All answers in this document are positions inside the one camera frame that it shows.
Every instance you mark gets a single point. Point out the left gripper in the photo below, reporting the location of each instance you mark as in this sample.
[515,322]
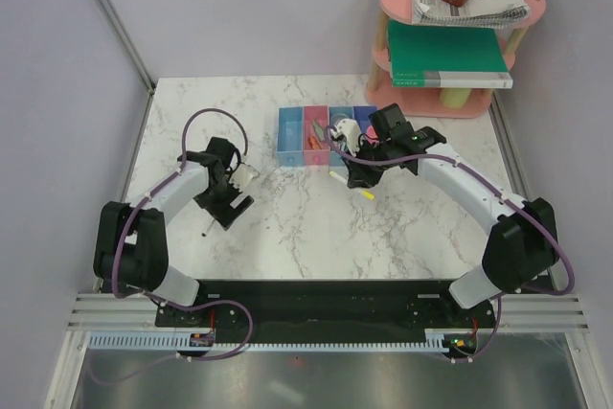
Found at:
[224,213]

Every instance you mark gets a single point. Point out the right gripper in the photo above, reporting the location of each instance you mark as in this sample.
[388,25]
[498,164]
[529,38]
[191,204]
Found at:
[360,177]

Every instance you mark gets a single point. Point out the black white marker pen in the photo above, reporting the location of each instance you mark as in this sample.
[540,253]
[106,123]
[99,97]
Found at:
[207,229]

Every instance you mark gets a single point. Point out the clear paperclip jar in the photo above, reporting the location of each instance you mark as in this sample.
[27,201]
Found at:
[336,119]

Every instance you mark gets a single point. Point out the pink drawer bin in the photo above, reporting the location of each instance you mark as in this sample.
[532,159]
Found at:
[321,114]

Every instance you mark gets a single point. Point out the light blue drawer bin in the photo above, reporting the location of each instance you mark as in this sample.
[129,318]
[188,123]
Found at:
[336,161]
[290,138]

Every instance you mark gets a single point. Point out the green highlighter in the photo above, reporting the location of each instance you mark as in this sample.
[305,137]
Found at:
[318,130]

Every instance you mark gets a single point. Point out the pink cap glue bottle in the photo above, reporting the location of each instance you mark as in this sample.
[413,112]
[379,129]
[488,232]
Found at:
[371,133]

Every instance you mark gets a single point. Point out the orange highlighter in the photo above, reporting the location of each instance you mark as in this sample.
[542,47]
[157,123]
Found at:
[314,143]

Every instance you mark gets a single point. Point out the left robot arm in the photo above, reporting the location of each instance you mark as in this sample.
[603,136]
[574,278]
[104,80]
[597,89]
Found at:
[132,252]

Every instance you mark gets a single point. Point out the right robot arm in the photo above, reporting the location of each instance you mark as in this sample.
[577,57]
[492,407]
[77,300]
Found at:
[521,233]

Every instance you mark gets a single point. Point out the yellow foam roll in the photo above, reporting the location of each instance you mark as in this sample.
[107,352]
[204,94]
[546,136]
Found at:
[454,98]

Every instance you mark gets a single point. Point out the green book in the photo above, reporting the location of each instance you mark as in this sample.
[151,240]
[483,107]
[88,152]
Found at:
[446,57]

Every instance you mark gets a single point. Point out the pink three tier shelf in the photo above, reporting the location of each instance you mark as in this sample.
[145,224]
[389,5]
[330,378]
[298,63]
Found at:
[424,102]

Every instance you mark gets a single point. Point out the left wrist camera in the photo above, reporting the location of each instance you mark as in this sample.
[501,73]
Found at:
[243,176]

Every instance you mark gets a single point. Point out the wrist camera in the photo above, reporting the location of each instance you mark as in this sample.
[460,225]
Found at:
[349,129]
[243,176]

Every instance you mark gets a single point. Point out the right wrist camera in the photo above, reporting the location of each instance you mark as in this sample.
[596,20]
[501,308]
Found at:
[349,129]

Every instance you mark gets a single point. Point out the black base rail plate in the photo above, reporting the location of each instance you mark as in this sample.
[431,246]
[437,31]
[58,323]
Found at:
[341,309]

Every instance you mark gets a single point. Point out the white cable duct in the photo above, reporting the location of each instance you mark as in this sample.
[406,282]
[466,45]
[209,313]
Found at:
[175,341]

